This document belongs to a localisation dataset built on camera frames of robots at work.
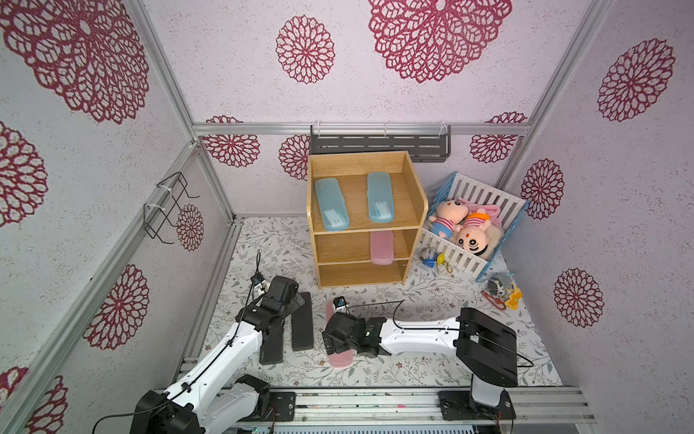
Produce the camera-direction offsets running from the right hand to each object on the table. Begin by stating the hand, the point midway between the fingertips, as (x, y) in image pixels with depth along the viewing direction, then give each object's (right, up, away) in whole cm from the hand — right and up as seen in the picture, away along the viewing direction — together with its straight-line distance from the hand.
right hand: (342, 332), depth 86 cm
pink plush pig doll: (+41, +39, +18) cm, 60 cm away
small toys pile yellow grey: (+56, +9, +8) cm, 57 cm away
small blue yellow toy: (+36, +22, +16) cm, 45 cm away
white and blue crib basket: (+62, +41, +17) cm, 77 cm away
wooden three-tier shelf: (+1, +23, +3) cm, 24 cm away
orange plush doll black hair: (+48, +31, +11) cm, 58 cm away
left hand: (-18, +10, -1) cm, 20 cm away
